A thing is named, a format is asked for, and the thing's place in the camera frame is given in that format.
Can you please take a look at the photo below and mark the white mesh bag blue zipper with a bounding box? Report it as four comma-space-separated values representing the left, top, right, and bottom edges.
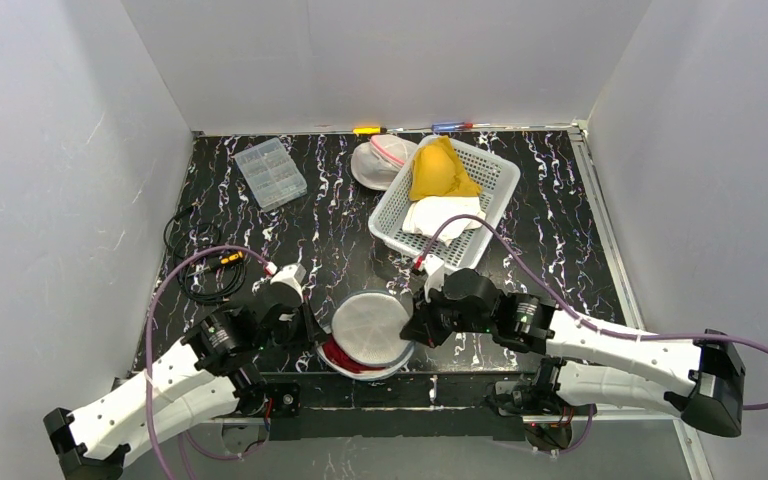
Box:
316, 290, 415, 382

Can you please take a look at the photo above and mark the yellow bra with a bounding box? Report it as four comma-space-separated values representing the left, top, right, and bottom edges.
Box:
408, 136, 482, 202

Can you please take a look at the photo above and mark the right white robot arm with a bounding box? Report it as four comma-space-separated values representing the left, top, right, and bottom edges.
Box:
400, 269, 746, 438

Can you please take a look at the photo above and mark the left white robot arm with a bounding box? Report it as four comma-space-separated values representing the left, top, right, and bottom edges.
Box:
43, 286, 328, 479

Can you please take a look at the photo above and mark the black coiled cable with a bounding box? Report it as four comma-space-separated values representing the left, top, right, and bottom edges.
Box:
161, 206, 249, 307

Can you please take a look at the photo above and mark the clear plastic organizer box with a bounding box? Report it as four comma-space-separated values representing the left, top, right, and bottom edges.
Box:
232, 138, 307, 212

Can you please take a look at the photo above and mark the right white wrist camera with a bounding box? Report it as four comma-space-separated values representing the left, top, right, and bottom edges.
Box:
418, 254, 446, 303

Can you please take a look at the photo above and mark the red bra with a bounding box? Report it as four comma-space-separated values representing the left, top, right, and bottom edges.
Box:
322, 339, 378, 374

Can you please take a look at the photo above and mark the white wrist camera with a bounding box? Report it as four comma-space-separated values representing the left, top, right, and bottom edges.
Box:
418, 254, 446, 303
269, 263, 306, 307

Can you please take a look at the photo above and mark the aluminium side rail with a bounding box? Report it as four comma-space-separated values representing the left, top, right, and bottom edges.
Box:
567, 120, 713, 479

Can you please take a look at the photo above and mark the white bra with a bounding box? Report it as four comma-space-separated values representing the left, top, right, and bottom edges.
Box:
401, 196, 486, 246

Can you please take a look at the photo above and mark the black base frame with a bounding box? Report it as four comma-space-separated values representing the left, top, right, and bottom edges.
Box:
221, 370, 574, 452

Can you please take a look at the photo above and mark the white mesh bag pink zipper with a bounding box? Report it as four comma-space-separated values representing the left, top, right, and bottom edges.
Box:
350, 134, 419, 191

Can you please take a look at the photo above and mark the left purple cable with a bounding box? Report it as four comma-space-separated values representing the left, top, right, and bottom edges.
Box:
144, 245, 278, 480

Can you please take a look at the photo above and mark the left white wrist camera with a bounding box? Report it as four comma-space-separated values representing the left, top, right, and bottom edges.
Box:
269, 263, 306, 307

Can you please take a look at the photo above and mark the white plastic basket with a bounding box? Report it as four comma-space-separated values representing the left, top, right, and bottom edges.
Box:
368, 139, 521, 272

